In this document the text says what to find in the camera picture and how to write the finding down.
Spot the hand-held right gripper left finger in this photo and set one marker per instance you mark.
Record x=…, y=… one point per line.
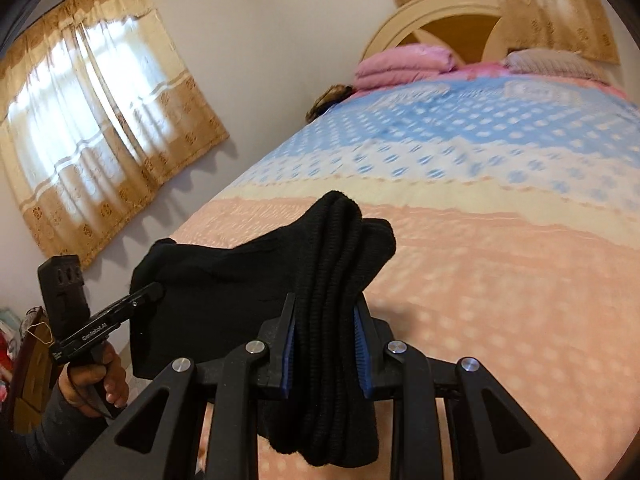
x=287, y=345

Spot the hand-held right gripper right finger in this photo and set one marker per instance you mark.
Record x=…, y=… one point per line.
x=361, y=355

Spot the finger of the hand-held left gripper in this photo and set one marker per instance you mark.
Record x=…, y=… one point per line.
x=142, y=295

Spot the black pants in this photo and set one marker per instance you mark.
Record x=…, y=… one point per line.
x=325, y=260

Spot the person's left forearm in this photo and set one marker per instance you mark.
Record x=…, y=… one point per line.
x=40, y=440

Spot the person's left hand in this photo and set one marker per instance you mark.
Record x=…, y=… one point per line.
x=117, y=380

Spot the dotted pastel bed sheet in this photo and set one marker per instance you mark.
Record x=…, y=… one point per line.
x=500, y=260

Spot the beige patterned curtain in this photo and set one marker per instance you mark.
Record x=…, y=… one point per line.
x=100, y=110
x=550, y=10

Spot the brown furry cushion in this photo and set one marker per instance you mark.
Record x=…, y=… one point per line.
x=330, y=100

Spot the pink folded quilt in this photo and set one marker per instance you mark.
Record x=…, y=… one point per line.
x=400, y=65

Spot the cream arched wooden headboard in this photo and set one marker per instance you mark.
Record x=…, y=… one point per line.
x=400, y=25

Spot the grey pink striped pillow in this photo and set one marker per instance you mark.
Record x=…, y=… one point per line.
x=550, y=65

